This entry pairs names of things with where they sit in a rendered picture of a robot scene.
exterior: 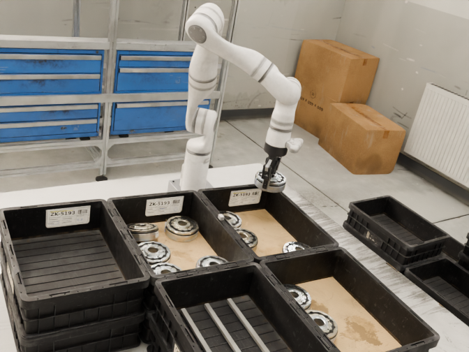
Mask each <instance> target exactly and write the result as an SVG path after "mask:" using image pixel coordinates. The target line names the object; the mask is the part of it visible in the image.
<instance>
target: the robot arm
mask: <svg viewBox="0 0 469 352"><path fill-rule="evenodd" d="M224 23H225V21H224V16H223V13H222V11H221V9H220V8H219V7H218V6H217V5H216V4H214V3H205V4H203V5H201V6H200V7H199V8H198V9H197V10H196V11H195V12H194V13H193V14H192V15H191V17H190V18H189V19H188V21H187V22H186V26H185V29H186V33H187V35H188V37H189V38H190V39H191V40H192V41H194V42H195V43H197V45H196V47H195V51H194V53H193V56H192V59H191V63H190V66H189V71H188V105H187V111H186V121H185V123H186V129H187V131H189V132H191V133H197V134H200V135H204V136H202V137H198V138H191V139H190V140H189V141H188V142H187V144H186V153H185V159H184V163H183V165H182V169H181V179H180V184H179V185H180V187H181V190H182V191H186V190H194V191H198V190H199V189H205V186H206V181H207V173H208V169H209V161H210V156H211V148H212V143H213V139H214V132H215V129H216V123H217V119H218V116H217V113H216V111H213V110H208V109H204V108H199V107H198V105H199V104H200V103H201V102H202V101H203V100H204V99H206V97H208V96H209V95H210V94H211V93H212V92H213V90H215V88H216V81H217V73H218V57H221V58H223V59H225V60H227V61H228V62H230V63H232V64H234V65H235V66H237V67H239V68H240V69H241V70H243V71H244V72H246V73H247V74H248V75H250V76H251V77H252V78H253V79H254V80H256V81H257V82H259V83H260V84H261V85H263V86H264V87H265V88H266V90H267V91H268V92H269V93H270V94H271V95H272V96H273V97H274V98H275V99H276V105H275V108H274V111H273V114H272V116H271V121H270V125H269V129H268V132H267V137H266V140H265V145H264V151H265V152H266V153H267V154H268V155H269V156H268V157H267V158H266V160H265V164H264V165H263V169H262V179H263V182H262V189H263V190H265V191H267V190H268V188H269V183H270V180H271V178H272V177H274V175H275V174H276V171H277V170H278V167H279V164H280V162H281V157H282V156H285V155H286V154H287V152H288V151H289V152H291V153H294V154H295V153H297V152H298V151H299V150H300V149H301V147H302V145H303V142H304V141H303V139H301V138H291V133H292V127H293V124H294V120H295V110H296V107H297V103H298V100H299V99H300V96H301V91H302V87H301V85H300V83H299V81H298V80H297V79H296V78H293V77H288V78H286V77H285V76H284V75H282V74H281V73H280V72H279V70H278V68H277V67H276V66H275V65H274V64H273V63H271V62H270V60H268V59H267V58H266V57H264V56H263V55H261V54H260V53H259V52H256V51H255V50H252V49H248V48H245V47H240V46H238V45H234V44H232V43H229V42H228V41H226V40H225V39H223V38H222V37H221V36H222V33H223V27H224Z"/></svg>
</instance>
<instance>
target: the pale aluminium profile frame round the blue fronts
mask: <svg viewBox="0 0 469 352"><path fill-rule="evenodd" d="M240 1H241V0H232V5H231V9H230V17H229V22H228V30H227V34H226V39H225V40H226V41H228V42H229V43H232V44H233V40H234V37H235V29H236V25H237V17H238V12H239V5H240ZM189 5H190V0H183V3H182V10H181V20H180V25H179V36H178V41H184V40H185V35H186V29H185V26H186V22H187V20H188V10H189ZM80 8H81V0H73V25H72V37H79V36H80ZM118 16H119V0H110V18H109V27H108V37H107V40H108V41H109V42H110V49H109V50H107V56H106V63H104V64H103V68H105V86H104V94H57V95H28V96H0V106H5V105H43V104H67V103H101V104H100V106H102V107H103V115H102V118H100V124H99V126H101V130H100V129H99V134H98V136H95V138H90V137H81V138H78V139H76V138H66V139H65V140H50V141H40V142H20V143H10V144H0V153H7V152H24V151H34V150H43V149H60V148H69V147H85V149H86V150H87V151H88V153H90V155H91V156H92V157H93V159H94V160H93V161H82V162H74V163H60V164H52V165H44V166H29V167H21V168H7V169H0V178H5V177H17V176H25V175H38V174H45V173H58V172H66V171H73V170H86V169H93V168H98V173H99V175H101V176H97V177H96V181H97V182H99V181H106V180H107V177H105V176H103V175H106V167H113V166H127V165H134V164H141V163H154V162H161V161H175V160H182V159H185V152H178V153H171V154H156V155H149V156H134V157H126V158H118V159H111V158H109V157H108V155H107V151H108V150H109V148H111V146H113V145H114V144H123V143H132V142H149V141H159V140H176V139H185V138H188V139H191V138H198V137H202V136H204V135H200V134H197V133H191V132H189V131H187V130H182V131H179V132H174V131H164V133H150V134H140V135H128V134H121V135H119V136H110V137H109V131H110V126H111V117H110V113H111V106H112V102H130V101H171V100H188V91H175V92H146V93H117V94H113V93H112V87H113V78H114V69H115V66H116V63H115V62H114V60H115V52H116V42H117V25H118ZM112 42H114V47H113V50H112ZM229 65H230V62H228V61H227V60H225V59H222V64H218V68H220V69H221V72H220V76H219V81H218V88H217V91H213V92H212V93H211V94H210V95H209V96H208V97H206V99H213V98H215V99H216V100H215V105H214V111H216V113H217V116H218V119H217V123H216V129H215V132H214V139H213V143H212V148H211V156H210V161H209V163H212V161H213V156H214V149H215V144H216V137H217V133H218V125H219V121H220V116H221V109H222V104H223V97H224V93H225V85H226V81H227V76H228V69H229ZM94 146H97V147H99V149H100V153H99V152H98V150H97V149H96V148H95V147H94Z"/></svg>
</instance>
